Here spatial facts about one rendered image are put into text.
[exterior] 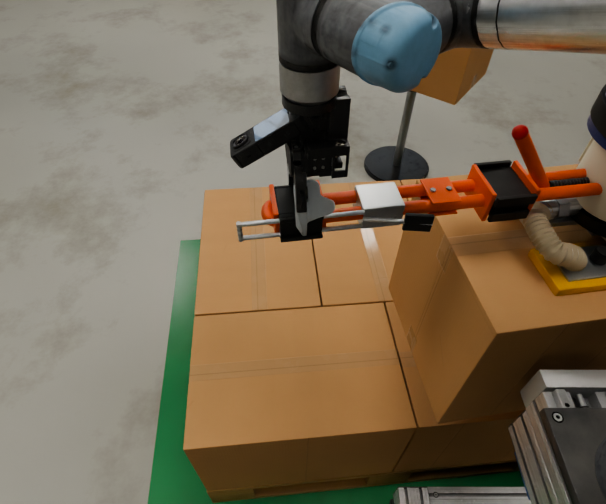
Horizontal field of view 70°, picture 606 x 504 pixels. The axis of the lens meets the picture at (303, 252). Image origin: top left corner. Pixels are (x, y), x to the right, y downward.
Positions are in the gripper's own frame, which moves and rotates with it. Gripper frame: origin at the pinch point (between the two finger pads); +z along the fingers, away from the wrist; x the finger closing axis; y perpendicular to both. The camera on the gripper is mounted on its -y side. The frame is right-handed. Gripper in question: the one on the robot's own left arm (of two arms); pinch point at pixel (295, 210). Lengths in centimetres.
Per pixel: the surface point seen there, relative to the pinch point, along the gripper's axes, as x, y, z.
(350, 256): 45, 25, 65
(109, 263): 104, -81, 118
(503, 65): 285, 217, 120
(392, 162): 162, 83, 116
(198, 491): -7, -36, 120
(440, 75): 131, 85, 46
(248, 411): -4, -14, 66
